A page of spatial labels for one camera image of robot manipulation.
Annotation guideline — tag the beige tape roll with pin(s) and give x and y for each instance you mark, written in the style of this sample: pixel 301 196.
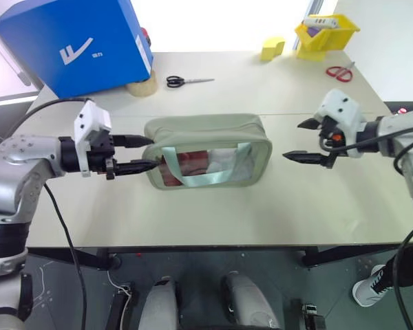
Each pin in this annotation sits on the beige tape roll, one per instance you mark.
pixel 144 87

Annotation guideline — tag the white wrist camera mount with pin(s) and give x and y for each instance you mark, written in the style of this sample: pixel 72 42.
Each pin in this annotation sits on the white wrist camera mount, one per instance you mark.
pixel 342 108
pixel 89 118

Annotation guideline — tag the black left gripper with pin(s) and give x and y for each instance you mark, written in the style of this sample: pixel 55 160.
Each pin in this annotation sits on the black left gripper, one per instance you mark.
pixel 100 154

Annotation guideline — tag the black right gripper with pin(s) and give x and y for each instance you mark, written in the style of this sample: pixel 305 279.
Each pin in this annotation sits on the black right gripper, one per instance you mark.
pixel 332 137

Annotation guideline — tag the yellow foam block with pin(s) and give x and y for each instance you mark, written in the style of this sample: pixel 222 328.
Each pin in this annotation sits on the yellow foam block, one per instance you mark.
pixel 270 49

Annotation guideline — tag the person's black trouser leg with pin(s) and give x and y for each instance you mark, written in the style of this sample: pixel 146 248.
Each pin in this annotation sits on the person's black trouser leg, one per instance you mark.
pixel 411 268

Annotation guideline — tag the white sneaker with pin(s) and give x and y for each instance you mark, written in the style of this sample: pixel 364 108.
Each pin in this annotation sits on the white sneaker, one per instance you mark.
pixel 368 288

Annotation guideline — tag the yellow plastic bin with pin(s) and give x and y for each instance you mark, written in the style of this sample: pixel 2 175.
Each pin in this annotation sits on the yellow plastic bin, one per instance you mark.
pixel 325 39

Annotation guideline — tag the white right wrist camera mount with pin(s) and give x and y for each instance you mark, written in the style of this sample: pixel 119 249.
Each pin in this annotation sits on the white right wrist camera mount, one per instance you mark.
pixel 342 108

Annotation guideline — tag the silver robot torso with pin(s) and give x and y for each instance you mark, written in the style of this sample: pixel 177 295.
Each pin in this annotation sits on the silver robot torso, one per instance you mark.
pixel 3 302

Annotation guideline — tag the red and black button device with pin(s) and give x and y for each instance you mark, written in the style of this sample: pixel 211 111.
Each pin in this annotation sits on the red and black button device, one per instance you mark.
pixel 146 37

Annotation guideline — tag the purple item in bin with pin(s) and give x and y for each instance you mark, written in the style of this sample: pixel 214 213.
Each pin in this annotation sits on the purple item in bin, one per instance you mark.
pixel 313 32

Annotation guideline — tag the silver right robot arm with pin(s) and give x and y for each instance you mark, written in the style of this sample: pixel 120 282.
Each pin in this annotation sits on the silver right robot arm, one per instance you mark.
pixel 411 137

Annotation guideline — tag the grey rounded robot leg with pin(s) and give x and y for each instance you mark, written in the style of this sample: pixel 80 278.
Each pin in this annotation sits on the grey rounded robot leg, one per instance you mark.
pixel 249 302
pixel 160 306

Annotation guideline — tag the black device with red light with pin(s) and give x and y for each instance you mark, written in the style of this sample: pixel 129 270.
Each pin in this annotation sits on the black device with red light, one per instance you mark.
pixel 404 108

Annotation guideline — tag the blue cardboard box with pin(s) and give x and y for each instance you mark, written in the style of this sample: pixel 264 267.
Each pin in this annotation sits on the blue cardboard box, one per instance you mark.
pixel 72 44

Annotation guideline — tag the white item in bin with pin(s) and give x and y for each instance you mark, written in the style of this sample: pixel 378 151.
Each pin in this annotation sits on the white item in bin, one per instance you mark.
pixel 318 21

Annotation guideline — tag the green pouch with clear window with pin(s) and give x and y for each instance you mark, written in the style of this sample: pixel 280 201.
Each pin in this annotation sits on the green pouch with clear window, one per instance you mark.
pixel 206 130

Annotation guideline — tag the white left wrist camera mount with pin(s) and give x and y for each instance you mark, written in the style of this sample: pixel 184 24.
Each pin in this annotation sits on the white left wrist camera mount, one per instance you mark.
pixel 89 118

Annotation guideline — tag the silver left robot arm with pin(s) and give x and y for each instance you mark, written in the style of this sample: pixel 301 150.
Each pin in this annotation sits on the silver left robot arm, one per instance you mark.
pixel 19 165

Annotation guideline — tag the black table frame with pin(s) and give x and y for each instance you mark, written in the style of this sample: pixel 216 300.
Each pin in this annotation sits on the black table frame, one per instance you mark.
pixel 192 249

